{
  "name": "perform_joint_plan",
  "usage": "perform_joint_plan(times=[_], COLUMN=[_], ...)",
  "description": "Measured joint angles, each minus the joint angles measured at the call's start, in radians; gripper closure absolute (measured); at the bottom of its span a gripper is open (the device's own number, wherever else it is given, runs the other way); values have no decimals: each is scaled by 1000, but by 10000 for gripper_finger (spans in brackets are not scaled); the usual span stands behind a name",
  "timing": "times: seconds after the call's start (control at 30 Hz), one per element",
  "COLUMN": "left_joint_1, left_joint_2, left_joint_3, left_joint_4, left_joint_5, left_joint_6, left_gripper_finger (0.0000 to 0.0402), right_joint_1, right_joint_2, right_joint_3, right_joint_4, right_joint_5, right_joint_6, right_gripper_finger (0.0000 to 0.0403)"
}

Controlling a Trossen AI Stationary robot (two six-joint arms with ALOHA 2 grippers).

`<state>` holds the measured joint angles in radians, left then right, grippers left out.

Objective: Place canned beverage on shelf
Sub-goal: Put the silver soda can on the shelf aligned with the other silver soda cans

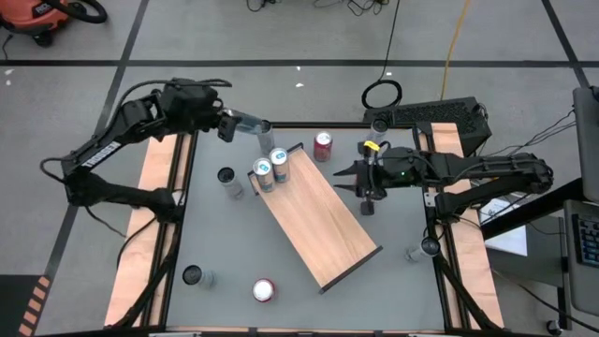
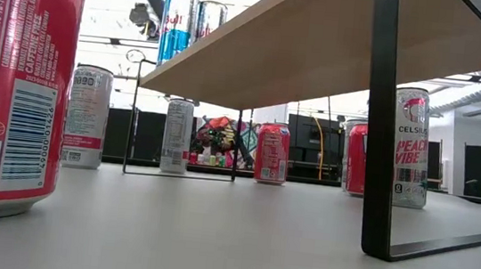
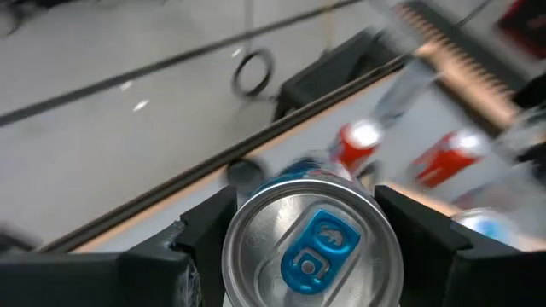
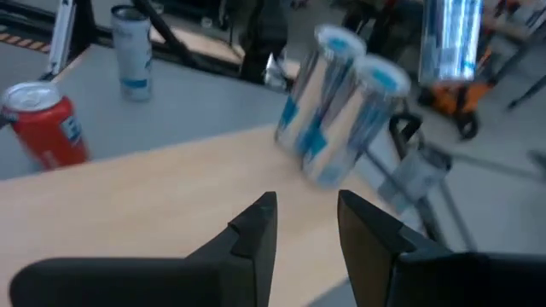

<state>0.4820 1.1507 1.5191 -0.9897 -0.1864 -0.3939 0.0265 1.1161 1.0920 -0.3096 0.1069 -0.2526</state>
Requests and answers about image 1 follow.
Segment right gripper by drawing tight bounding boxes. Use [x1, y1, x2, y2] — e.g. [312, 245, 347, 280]
[332, 152, 399, 216]

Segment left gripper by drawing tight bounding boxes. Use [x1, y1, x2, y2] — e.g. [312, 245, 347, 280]
[186, 91, 241, 144]

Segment blue silver Red Bull can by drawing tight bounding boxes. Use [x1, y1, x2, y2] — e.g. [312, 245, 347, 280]
[251, 157, 276, 194]
[269, 147, 291, 183]
[223, 108, 264, 137]

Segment red Coca-Cola can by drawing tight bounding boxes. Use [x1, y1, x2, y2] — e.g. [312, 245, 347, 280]
[251, 277, 278, 304]
[312, 130, 334, 163]

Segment Celsius Arctic Vibe can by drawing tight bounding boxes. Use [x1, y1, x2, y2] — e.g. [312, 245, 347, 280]
[403, 236, 442, 263]
[364, 117, 390, 144]
[181, 264, 217, 289]

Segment wooden shelf with black legs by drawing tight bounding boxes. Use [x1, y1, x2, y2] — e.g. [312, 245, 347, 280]
[246, 142, 385, 296]

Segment white Celsius can pink band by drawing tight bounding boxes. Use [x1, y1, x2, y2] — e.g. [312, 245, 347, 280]
[216, 166, 245, 201]

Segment black computer tower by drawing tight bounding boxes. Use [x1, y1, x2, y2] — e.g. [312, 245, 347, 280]
[362, 95, 493, 158]

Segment white paper sheet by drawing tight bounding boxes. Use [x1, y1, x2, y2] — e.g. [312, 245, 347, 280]
[484, 198, 529, 257]

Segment wooden table side board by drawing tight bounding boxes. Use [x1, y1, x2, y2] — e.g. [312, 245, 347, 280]
[103, 133, 196, 329]
[417, 122, 505, 330]

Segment black diagonal beam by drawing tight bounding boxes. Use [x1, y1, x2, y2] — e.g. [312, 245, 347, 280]
[480, 177, 586, 241]

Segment orange shop vacuum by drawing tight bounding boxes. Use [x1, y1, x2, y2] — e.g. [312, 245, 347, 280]
[0, 0, 109, 48]

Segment grey monitor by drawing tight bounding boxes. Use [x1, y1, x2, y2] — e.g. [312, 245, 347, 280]
[573, 86, 599, 202]

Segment black keyboard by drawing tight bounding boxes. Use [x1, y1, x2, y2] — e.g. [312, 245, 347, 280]
[571, 212, 599, 269]

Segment grey equipment cart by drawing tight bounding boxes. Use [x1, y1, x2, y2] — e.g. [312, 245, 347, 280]
[562, 198, 599, 318]

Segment black mat orange stripes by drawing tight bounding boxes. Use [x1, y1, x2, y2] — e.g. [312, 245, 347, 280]
[0, 273, 52, 337]

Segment black table frame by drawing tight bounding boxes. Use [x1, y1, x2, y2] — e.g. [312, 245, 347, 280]
[103, 119, 505, 337]

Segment black coiled floor cable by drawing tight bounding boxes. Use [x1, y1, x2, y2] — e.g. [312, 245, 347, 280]
[360, 0, 403, 111]

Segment yellow cable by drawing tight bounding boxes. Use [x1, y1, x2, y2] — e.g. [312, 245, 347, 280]
[439, 0, 473, 102]

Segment black floor cable bundle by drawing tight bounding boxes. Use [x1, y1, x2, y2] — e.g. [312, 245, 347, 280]
[245, 0, 392, 18]

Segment black computer cables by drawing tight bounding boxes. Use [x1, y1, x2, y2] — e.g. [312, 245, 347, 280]
[479, 108, 577, 163]

